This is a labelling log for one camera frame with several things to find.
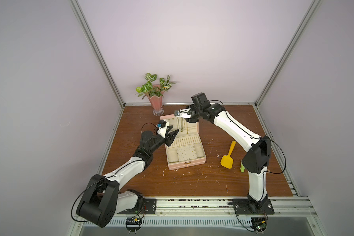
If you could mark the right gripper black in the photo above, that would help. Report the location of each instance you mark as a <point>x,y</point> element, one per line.
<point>193,113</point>

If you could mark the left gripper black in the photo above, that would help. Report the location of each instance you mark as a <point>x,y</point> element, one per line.
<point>168,139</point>

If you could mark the pink jewelry box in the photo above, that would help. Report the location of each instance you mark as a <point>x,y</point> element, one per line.
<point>187,149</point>

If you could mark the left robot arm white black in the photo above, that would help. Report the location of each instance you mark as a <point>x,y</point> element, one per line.
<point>102,199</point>

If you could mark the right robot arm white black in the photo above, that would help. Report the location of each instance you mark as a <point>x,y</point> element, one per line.
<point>258,150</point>

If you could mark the potted plant pink vase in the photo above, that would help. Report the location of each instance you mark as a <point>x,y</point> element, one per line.
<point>154,89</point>

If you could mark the yellow toy shovel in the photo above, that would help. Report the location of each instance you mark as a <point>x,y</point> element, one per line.
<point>226,160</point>

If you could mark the green toy rake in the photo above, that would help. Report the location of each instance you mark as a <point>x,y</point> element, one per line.
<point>242,167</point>

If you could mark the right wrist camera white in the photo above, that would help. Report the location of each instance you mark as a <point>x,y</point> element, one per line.
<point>178,113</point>

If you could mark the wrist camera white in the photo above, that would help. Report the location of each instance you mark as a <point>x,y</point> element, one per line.
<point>178,113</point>
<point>162,128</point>

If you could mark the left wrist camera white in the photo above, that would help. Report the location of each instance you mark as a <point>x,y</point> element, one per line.
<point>162,128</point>

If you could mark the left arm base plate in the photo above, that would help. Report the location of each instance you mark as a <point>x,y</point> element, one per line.
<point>143,206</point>

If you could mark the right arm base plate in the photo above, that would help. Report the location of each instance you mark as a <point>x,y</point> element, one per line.
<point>251,207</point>

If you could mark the aluminium front rail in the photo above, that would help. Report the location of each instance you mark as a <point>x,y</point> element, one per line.
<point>223,206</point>

